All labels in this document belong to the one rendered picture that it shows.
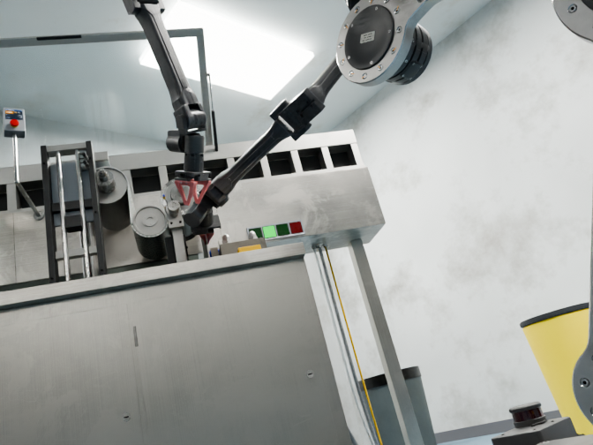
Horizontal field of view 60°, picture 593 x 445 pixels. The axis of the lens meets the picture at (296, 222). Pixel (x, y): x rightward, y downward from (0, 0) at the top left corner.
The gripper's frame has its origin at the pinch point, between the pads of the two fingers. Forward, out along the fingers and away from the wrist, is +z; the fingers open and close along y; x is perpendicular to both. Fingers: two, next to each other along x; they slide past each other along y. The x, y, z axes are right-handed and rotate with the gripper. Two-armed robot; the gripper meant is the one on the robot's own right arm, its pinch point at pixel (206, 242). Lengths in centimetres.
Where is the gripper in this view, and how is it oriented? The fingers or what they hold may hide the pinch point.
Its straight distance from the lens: 187.8
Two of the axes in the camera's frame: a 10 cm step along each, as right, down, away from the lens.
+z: -0.6, 7.8, 6.2
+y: 9.6, -1.3, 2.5
